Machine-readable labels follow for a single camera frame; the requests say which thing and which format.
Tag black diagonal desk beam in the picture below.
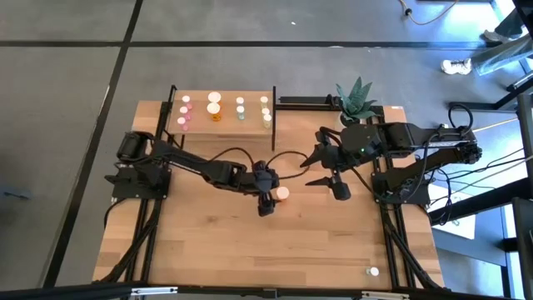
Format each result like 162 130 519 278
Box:
428 177 533 228

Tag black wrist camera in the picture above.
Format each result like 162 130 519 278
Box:
331 174 352 202
257 194 276 218

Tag black frame beam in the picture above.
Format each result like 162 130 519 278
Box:
0 281 533 300

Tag pale yellow power cable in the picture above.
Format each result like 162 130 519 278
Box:
472 117 520 133

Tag black floor cable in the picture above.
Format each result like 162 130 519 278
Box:
416 147 533 176
432 166 456 226

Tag black rear frame rail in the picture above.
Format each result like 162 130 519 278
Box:
276 95 341 112

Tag black camera cable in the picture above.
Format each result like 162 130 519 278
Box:
206 146 311 181
349 124 445 201

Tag green plant in white pot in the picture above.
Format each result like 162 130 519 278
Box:
335 76 378 126

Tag person's white shoe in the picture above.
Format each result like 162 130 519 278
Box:
441 57 474 76

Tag black desk foot bar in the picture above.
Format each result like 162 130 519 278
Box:
448 77 533 113

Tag person's leg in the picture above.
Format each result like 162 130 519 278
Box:
472 35 533 77
495 11 525 41

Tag person's grey shoe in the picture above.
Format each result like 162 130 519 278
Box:
482 29 506 45

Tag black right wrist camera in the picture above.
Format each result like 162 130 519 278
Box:
331 174 352 202

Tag dark desk panel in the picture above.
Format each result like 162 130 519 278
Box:
511 91 533 300

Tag tan cable with black plug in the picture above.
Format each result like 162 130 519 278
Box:
397 0 461 26

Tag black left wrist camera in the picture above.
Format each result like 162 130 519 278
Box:
257 194 276 218

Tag silver frame bracket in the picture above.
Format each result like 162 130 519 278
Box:
130 286 179 297
361 290 411 300

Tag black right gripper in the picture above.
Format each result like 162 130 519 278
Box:
299 129 355 188

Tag black aluminium frame rails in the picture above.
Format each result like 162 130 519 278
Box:
368 106 445 291
97 89 176 288

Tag wooden shelf with black legs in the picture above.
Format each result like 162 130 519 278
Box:
160 82 278 152

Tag white floor sheet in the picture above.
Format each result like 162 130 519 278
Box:
426 182 478 241

